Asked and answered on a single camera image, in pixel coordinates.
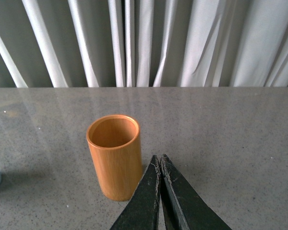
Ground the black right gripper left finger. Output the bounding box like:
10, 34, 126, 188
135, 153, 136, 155
111, 155, 161, 230

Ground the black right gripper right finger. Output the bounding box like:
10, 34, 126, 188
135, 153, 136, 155
160, 154, 230, 230

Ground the orange bamboo chopstick holder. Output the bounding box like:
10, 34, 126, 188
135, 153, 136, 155
86, 115, 143, 201

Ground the grey pleated curtain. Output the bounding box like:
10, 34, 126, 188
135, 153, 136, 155
0, 0, 288, 88

